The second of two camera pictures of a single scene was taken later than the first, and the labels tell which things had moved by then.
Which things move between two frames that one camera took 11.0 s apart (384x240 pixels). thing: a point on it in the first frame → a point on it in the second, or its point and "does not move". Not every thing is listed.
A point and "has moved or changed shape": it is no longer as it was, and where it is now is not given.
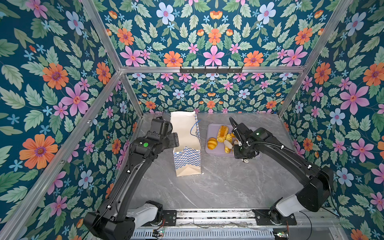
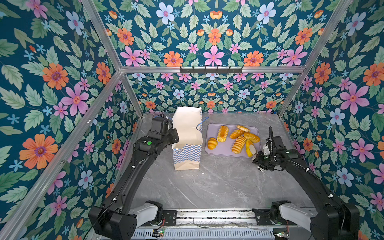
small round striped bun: [212, 143] does not move
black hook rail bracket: [211, 71] does not move
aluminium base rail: [216, 218] does not move
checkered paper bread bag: [187, 155] has moved or changed shape
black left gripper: [174, 138] does not move
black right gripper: [237, 156] → [258, 161]
